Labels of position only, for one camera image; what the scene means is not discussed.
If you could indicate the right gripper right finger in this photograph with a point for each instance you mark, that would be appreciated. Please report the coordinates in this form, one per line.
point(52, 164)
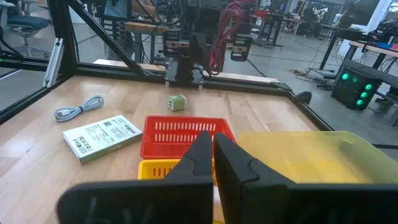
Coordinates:
point(295, 205)

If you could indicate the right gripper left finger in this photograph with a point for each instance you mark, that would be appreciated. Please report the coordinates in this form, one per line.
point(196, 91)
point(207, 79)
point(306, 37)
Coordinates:
point(155, 202)

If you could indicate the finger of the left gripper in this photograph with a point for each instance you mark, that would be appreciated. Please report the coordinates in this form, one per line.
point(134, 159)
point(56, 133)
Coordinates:
point(202, 46)

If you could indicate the white box with printed label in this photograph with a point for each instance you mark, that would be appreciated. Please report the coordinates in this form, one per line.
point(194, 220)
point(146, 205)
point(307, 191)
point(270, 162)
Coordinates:
point(101, 138)

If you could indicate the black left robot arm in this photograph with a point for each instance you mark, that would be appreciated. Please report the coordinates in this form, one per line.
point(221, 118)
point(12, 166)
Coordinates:
point(185, 71)

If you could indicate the large translucent yellow bin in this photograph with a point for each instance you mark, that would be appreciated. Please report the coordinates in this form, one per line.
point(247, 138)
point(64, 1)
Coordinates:
point(311, 155)

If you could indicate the small yellow slotted basket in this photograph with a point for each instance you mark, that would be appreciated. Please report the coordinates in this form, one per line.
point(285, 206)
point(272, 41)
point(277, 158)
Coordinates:
point(155, 169)

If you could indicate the wooden workbench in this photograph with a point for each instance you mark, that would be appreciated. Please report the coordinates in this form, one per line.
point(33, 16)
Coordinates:
point(143, 27)

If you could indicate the green cube charger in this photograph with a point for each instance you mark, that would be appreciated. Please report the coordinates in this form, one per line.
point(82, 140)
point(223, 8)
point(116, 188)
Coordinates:
point(177, 103)

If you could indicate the small red slotted basket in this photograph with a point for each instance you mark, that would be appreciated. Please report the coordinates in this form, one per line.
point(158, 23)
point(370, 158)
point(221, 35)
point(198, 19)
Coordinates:
point(183, 146)

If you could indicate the person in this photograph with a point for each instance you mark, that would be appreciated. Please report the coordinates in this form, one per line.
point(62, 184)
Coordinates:
point(119, 7)

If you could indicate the small black clamp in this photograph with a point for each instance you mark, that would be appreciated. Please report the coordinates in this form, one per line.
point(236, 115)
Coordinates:
point(303, 98)

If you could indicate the computer tower with green lights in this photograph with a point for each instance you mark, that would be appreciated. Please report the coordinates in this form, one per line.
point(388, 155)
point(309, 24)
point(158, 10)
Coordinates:
point(351, 93)

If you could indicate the grey office chair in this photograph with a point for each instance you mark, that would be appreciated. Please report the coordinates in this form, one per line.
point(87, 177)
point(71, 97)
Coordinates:
point(28, 23)

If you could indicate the wooden top office desk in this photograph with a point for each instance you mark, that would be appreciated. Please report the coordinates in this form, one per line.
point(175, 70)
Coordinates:
point(373, 49)

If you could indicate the black aluminium table frame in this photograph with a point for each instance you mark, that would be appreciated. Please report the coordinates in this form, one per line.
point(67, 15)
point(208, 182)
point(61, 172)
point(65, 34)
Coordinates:
point(62, 31)

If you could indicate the silver frame bracket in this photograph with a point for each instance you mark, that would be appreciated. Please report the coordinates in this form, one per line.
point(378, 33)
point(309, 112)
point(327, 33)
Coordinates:
point(53, 62)

